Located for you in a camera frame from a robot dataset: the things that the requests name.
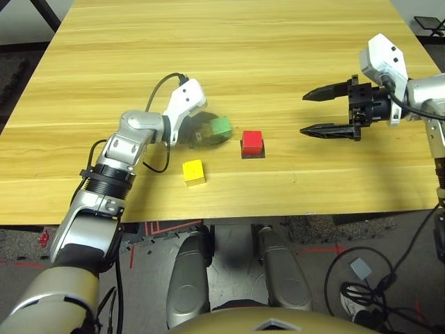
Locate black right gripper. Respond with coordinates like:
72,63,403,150
299,74,392,142

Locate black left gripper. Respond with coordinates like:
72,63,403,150
179,113,231,150

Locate green wooden block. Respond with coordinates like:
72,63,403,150
209,116,233,138

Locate yellow wooden block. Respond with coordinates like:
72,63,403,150
181,159,207,188

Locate red wooden block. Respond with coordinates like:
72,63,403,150
241,130,264,157

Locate black mat with red lines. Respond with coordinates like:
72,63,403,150
137,218,204,244

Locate black stand base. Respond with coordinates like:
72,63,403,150
413,15,445,38

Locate silver left robot leg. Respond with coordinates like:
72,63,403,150
165,228,213,330

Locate silver robot leg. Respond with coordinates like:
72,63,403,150
165,228,213,330
256,225,314,312

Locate small grey box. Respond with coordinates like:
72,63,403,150
350,257,373,279

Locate silver right robot leg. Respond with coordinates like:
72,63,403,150
256,225,314,312

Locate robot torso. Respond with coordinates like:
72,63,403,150
170,305,383,334

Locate black metal stand leg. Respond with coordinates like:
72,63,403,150
30,0,63,34

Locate dark floor mat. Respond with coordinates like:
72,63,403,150
0,41,49,128

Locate dark square base plate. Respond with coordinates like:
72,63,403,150
240,138,267,160

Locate black left wrist camera cable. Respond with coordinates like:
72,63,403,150
141,72,189,174

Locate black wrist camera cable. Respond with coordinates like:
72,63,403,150
141,72,189,174
381,73,445,122

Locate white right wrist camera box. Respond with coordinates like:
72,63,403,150
359,33,410,127

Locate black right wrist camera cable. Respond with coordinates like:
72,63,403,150
381,73,445,122

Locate black looped floor cable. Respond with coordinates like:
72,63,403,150
323,246,396,316

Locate black tangled floor cable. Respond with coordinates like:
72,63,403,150
340,205,445,331

